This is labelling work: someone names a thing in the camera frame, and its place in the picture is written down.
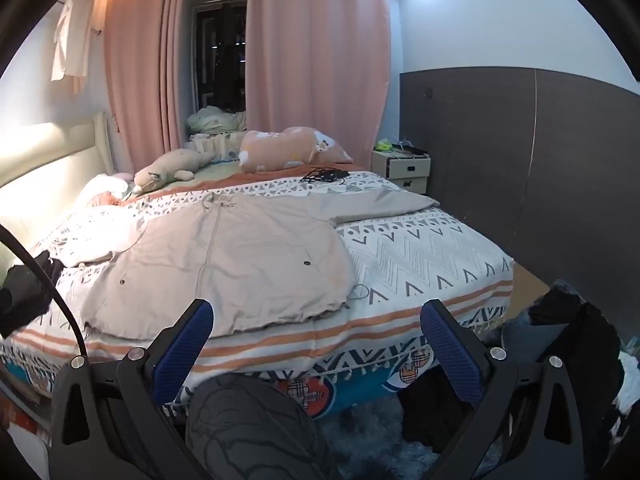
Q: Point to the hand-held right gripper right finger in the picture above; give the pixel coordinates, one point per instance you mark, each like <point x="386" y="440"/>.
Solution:
<point x="452" y="355"/>

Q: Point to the cream padded headboard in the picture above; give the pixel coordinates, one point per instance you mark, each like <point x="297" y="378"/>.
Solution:
<point x="45" y="170"/>

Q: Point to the beige plush toy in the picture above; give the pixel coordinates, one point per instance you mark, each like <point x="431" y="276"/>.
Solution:
<point x="170" y="167"/>

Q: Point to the beige jacket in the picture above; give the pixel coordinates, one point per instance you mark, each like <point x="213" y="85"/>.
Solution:
<point x="240" y="260"/>

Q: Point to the blue printed bed sheet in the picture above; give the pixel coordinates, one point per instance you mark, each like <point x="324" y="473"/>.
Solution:
<point x="360" y="385"/>

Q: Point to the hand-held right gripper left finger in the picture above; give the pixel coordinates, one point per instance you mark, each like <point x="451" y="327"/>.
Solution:
<point x="182" y="347"/>

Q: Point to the blue shaggy rug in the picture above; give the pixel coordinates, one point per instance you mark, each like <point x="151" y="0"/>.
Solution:
<point x="360" y="440"/>

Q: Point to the white nightstand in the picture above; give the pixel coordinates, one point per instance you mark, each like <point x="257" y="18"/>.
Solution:
<point x="405" y="172"/>

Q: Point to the grey patterned knee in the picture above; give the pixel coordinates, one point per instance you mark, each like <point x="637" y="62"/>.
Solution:
<point x="240" y="425"/>

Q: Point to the black folded clothes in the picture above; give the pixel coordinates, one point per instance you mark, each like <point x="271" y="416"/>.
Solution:
<point x="25" y="290"/>

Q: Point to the dark clothes pile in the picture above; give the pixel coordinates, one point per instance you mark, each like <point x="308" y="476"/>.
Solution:
<point x="575" y="340"/>

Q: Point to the pale bedding bundle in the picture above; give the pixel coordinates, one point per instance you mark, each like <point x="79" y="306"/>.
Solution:
<point x="215" y="120"/>

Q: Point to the white hanging shirt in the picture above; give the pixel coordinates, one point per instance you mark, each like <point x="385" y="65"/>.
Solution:
<point x="72" y="35"/>

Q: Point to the patterned white blanket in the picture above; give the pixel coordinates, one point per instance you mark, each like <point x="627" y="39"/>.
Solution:
<point x="410" y="260"/>

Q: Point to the small green item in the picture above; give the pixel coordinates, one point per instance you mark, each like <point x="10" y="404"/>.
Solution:
<point x="385" y="146"/>

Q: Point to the white pillow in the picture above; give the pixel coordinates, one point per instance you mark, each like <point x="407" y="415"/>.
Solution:
<point x="107" y="235"/>

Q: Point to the dark window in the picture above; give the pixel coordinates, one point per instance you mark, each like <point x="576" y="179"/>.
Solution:
<point x="220" y="50"/>

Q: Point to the pink curtain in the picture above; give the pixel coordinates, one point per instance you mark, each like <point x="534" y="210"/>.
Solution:
<point x="135" y="70"/>
<point x="320" y="60"/>

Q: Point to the peach printed pillow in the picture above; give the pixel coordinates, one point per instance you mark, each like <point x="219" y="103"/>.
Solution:
<point x="280" y="150"/>

